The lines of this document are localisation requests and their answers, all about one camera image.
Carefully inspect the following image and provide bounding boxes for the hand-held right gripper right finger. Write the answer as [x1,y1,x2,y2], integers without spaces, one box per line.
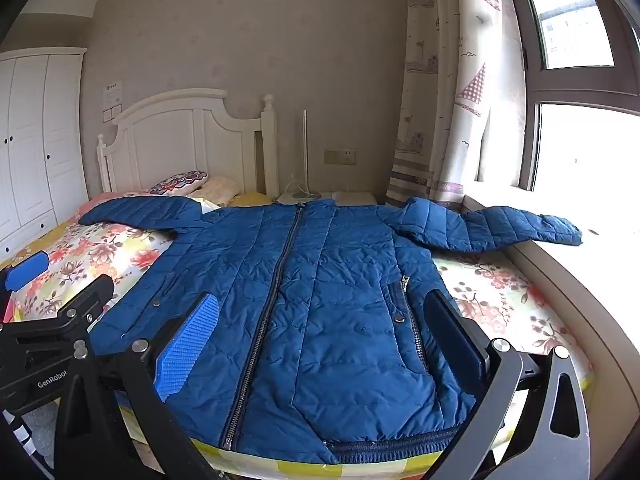
[422,288,593,480]

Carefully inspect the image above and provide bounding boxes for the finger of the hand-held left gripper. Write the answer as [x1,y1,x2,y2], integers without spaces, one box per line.
[0,251,51,322]
[51,273,116,334]

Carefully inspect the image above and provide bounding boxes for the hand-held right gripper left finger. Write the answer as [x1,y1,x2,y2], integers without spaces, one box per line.
[54,291,222,480]

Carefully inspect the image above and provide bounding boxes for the blue quilted jacket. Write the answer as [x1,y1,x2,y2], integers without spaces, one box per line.
[79,196,584,465]

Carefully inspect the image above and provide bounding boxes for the floral bed sheet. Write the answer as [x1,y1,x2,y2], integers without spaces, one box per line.
[0,191,596,480]

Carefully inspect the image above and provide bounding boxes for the black white striped cloth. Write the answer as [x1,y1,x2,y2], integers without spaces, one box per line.
[2,410,39,466]

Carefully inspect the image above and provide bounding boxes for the white wardrobe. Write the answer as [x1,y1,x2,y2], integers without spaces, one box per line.
[0,47,90,262]

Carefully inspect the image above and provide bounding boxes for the patterned purple pillow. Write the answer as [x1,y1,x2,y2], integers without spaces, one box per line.
[147,170,209,196]

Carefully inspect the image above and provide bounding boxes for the white window ledge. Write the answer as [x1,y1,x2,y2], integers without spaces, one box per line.
[462,192,640,413]

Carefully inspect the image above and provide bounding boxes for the beige pillow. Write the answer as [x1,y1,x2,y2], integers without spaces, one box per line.
[199,176,244,206]

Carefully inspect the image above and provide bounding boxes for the white nightstand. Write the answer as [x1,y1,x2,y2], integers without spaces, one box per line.
[276,189,379,207]

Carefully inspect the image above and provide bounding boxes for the white wooden headboard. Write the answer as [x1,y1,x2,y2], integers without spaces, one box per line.
[96,88,279,199]

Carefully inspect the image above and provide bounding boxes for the white pole lamp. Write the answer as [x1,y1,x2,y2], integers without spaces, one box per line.
[278,108,327,205]

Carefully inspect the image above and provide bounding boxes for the printed curtain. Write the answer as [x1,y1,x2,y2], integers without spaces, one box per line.
[386,0,524,211]

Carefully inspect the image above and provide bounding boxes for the dark framed window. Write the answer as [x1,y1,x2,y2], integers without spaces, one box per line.
[500,0,640,197]

